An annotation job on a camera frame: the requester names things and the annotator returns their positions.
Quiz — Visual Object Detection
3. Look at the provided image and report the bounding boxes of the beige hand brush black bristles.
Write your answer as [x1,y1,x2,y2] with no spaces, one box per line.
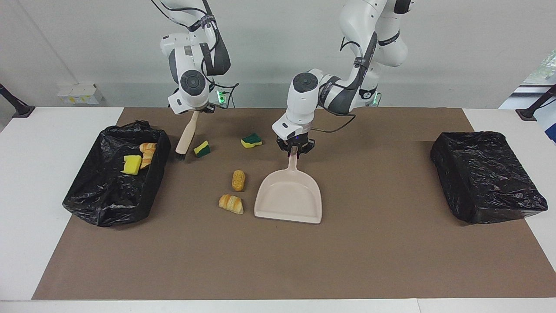
[175,111,200,157]

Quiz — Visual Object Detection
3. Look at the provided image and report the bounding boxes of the large torn green yellow sponge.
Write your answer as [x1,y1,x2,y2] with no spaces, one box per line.
[241,133,263,149]

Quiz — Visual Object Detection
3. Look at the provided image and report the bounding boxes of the small green yellow sponge piece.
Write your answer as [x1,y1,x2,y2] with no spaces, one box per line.
[193,140,212,159]

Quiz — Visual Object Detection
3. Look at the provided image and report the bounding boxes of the beige plastic dustpan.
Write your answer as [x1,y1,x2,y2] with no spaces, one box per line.
[254,150,323,224]

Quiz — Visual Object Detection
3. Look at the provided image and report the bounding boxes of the striped toy croissant piece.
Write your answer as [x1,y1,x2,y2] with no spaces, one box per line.
[218,194,245,215]

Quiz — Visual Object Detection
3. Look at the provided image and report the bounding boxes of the plain yellow sponge piece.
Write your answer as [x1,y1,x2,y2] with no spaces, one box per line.
[120,155,142,176]

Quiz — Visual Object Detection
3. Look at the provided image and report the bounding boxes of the black bag lined bin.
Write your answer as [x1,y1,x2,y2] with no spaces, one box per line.
[62,120,172,228]
[430,131,549,225]

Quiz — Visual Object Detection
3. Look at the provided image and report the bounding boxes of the large brown paper mat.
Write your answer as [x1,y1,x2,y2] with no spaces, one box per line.
[32,107,556,300]

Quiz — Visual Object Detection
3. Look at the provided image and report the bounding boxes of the black clamp stand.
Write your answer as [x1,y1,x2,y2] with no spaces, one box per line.
[0,83,36,118]
[516,85,556,121]

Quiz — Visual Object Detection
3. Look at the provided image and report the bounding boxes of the blue plastic item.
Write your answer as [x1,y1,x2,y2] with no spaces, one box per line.
[539,109,556,144]

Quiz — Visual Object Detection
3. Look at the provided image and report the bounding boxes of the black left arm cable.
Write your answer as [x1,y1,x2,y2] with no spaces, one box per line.
[310,37,383,133]

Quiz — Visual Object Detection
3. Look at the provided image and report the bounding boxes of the white wall socket box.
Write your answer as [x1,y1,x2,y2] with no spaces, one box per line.
[57,82,105,105]

